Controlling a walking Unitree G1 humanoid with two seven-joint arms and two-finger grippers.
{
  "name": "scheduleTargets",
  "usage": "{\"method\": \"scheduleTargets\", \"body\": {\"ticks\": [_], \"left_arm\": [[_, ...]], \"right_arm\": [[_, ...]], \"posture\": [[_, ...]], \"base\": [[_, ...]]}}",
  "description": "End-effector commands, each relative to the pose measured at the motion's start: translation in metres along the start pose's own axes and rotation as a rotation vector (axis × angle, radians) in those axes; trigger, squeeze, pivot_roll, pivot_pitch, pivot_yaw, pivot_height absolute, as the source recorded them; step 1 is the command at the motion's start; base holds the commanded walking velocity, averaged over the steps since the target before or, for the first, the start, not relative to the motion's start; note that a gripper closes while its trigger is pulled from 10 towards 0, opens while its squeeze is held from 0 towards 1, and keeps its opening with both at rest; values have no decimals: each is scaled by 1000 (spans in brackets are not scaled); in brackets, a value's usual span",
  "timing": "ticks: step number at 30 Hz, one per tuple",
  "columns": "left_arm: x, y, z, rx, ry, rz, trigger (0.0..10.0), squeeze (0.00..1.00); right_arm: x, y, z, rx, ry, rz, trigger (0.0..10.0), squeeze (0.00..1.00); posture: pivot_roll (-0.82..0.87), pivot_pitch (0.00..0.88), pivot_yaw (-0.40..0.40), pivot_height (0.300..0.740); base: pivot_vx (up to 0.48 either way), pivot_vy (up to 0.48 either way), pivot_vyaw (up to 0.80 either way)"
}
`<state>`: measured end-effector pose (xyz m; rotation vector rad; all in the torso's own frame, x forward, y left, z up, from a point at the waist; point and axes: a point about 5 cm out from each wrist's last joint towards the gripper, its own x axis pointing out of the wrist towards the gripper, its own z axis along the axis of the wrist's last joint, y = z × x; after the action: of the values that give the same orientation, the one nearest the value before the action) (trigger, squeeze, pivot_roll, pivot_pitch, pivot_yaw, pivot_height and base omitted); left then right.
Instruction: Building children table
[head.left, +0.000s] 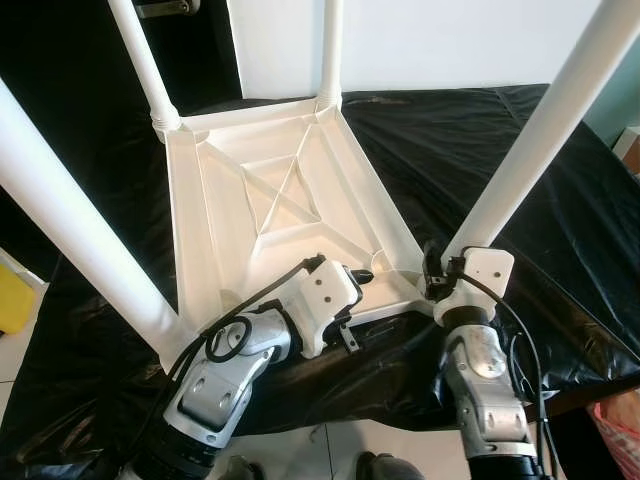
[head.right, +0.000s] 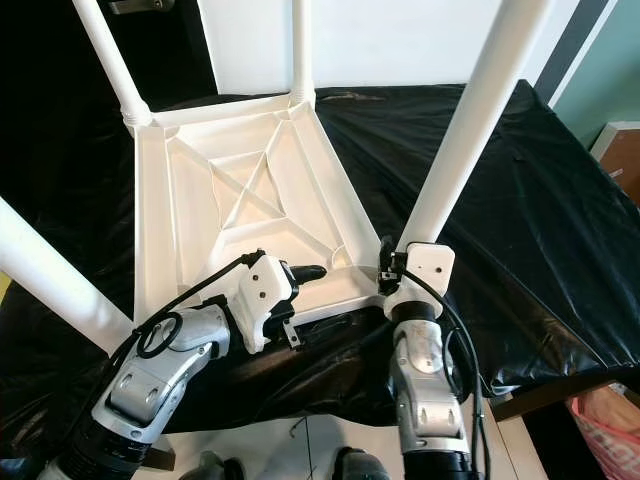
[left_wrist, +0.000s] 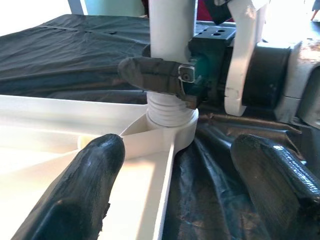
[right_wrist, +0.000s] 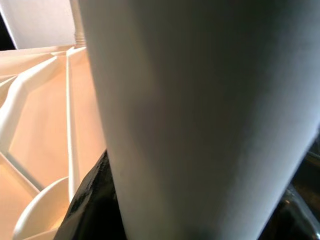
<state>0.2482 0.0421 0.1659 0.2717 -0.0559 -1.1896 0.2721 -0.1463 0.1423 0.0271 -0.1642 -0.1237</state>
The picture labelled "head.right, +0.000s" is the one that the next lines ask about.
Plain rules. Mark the black plastic table cover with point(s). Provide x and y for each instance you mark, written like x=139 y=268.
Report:
x=540 y=200

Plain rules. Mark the white plastic table leg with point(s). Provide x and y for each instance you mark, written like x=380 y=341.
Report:
x=60 y=280
x=105 y=55
x=303 y=50
x=470 y=130

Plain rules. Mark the grey robot right foot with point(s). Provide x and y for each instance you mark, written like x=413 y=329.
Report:
x=362 y=465

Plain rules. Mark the white brown cabinet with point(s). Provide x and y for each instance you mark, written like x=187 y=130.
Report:
x=620 y=160

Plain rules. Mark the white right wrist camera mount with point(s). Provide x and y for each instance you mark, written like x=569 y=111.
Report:
x=425 y=268

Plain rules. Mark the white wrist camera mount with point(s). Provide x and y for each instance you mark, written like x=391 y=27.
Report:
x=265 y=290
x=425 y=268

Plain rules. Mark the grey robot left foot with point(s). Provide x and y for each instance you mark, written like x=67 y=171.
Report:
x=217 y=466

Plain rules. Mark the grey robot foot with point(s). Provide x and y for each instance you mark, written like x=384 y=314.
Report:
x=362 y=465
x=217 y=466

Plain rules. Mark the white board panel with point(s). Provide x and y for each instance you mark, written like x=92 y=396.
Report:
x=380 y=45

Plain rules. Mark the dark grey wall post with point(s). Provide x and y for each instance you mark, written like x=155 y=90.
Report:
x=575 y=45

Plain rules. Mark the yellow box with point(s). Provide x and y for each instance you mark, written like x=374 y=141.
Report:
x=4 y=285

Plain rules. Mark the red plastic bag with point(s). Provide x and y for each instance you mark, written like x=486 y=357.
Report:
x=610 y=430

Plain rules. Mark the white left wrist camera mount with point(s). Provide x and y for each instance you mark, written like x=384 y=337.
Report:
x=265 y=290

